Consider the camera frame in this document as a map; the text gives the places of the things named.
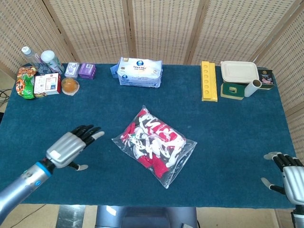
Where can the beige lidded lunch box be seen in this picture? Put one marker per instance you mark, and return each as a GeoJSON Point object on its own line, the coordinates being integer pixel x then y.
{"type": "Point", "coordinates": [238, 71]}

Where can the white red cardboard box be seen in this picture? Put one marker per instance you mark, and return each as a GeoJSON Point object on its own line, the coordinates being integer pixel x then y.
{"type": "Point", "coordinates": [46, 84]}

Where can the grey metal table base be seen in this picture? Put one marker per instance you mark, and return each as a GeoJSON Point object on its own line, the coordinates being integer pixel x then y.
{"type": "Point", "coordinates": [71, 217]}

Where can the grey robot torso base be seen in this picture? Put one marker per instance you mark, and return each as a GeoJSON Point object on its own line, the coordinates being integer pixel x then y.
{"type": "Point", "coordinates": [147, 217]}

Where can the blue carpet table cover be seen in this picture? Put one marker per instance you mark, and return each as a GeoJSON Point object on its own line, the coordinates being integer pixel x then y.
{"type": "Point", "coordinates": [95, 107]}

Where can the clear plastic zip bag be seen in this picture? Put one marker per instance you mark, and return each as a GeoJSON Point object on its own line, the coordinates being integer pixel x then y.
{"type": "Point", "coordinates": [180, 152]}

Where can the purple cardboard box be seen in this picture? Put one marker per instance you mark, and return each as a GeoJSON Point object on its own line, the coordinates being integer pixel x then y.
{"type": "Point", "coordinates": [87, 70]}

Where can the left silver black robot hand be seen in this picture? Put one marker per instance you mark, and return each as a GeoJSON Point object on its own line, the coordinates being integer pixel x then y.
{"type": "Point", "coordinates": [65, 147]}

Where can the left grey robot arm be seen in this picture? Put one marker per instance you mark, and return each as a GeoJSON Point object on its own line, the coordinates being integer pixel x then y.
{"type": "Point", "coordinates": [21, 187]}

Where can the dark luncheon meat tin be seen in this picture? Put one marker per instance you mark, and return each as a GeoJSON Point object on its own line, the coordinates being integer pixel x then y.
{"type": "Point", "coordinates": [266, 79]}

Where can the white lidded green drink cup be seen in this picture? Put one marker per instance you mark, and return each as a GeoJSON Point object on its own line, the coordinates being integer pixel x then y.
{"type": "Point", "coordinates": [51, 60]}

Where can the red white black clothes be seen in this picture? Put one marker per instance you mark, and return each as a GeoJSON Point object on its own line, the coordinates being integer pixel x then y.
{"type": "Point", "coordinates": [154, 137]}

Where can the clear plastic water bottle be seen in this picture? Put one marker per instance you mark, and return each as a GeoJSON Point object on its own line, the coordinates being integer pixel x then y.
{"type": "Point", "coordinates": [29, 57]}

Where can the white blue tissue pack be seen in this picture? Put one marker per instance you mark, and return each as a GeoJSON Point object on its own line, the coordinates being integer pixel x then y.
{"type": "Point", "coordinates": [140, 71]}

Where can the orange jelly cup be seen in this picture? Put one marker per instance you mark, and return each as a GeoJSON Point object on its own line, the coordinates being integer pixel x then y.
{"type": "Point", "coordinates": [69, 86]}

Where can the orange green snack bag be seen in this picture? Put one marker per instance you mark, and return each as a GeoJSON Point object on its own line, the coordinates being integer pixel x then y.
{"type": "Point", "coordinates": [23, 83]}

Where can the woven folding screen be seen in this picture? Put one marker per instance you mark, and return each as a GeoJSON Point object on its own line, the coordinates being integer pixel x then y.
{"type": "Point", "coordinates": [166, 28]}

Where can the green beige box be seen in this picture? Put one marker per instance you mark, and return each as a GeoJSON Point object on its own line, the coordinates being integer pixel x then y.
{"type": "Point", "coordinates": [232, 91]}

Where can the pale purple soap box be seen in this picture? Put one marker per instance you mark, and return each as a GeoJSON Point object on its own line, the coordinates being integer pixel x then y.
{"type": "Point", "coordinates": [72, 70]}

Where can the yellow tray with round holes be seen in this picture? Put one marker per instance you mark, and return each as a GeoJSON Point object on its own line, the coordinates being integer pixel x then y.
{"type": "Point", "coordinates": [209, 82]}

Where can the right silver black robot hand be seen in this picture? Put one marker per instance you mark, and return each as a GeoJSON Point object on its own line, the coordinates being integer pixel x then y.
{"type": "Point", "coordinates": [293, 180]}

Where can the white roll with cardboard core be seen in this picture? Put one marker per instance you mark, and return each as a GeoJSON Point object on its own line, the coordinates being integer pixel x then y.
{"type": "Point", "coordinates": [252, 89]}

